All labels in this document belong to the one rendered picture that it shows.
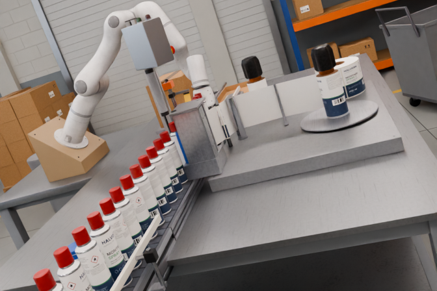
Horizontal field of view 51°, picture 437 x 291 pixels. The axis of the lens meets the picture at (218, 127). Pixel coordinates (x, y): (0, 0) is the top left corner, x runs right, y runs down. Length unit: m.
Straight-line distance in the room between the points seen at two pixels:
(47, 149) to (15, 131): 3.32
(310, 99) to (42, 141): 1.43
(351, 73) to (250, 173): 0.74
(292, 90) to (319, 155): 0.44
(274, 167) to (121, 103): 5.55
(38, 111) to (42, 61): 1.79
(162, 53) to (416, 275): 1.35
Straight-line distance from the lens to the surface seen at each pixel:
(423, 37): 3.96
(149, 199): 1.42
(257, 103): 1.96
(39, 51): 7.38
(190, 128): 1.64
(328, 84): 1.82
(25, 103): 5.76
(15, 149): 6.00
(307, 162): 1.59
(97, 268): 1.14
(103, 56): 2.43
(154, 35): 1.93
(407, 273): 2.08
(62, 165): 2.61
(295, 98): 1.94
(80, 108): 2.56
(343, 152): 1.58
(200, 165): 1.68
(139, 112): 6.98
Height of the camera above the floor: 1.47
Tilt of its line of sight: 15 degrees down
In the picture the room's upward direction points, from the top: 19 degrees counter-clockwise
